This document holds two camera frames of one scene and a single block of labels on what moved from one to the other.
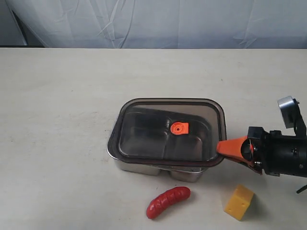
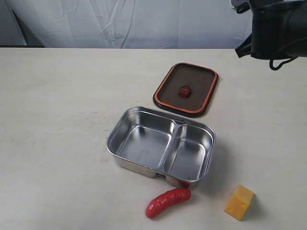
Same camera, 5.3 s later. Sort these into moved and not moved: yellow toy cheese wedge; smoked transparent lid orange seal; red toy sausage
Moved: smoked transparent lid orange seal
Not moved: red toy sausage; yellow toy cheese wedge
